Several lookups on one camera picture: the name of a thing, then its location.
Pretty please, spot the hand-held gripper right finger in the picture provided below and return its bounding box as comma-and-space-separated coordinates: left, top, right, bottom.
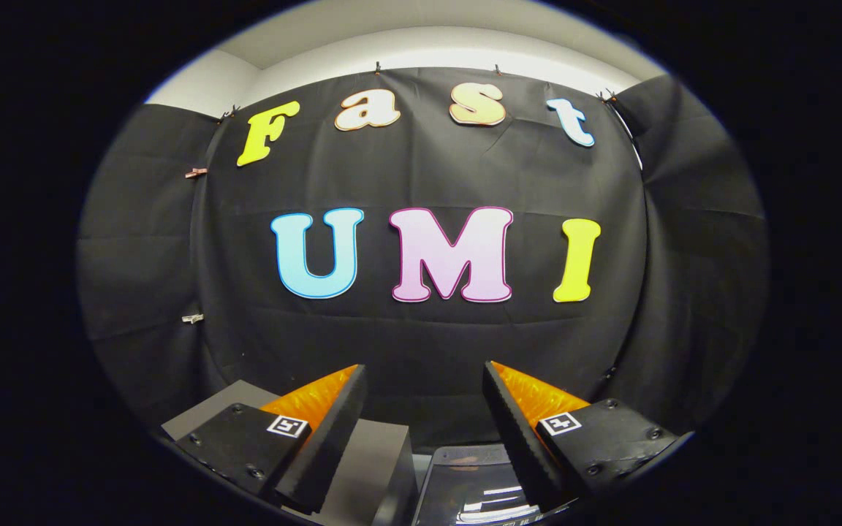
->
483, 360, 686, 507

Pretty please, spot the grey washing machine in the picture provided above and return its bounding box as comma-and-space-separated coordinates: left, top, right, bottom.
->
410, 442, 577, 526

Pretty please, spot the grey cabinet box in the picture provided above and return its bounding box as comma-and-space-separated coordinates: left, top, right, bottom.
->
162, 379, 419, 526

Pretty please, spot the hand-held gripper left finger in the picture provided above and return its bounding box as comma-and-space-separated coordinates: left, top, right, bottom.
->
176, 364, 368, 515

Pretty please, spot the black backdrop cloth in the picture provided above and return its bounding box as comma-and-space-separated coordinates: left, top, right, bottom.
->
77, 67, 770, 452

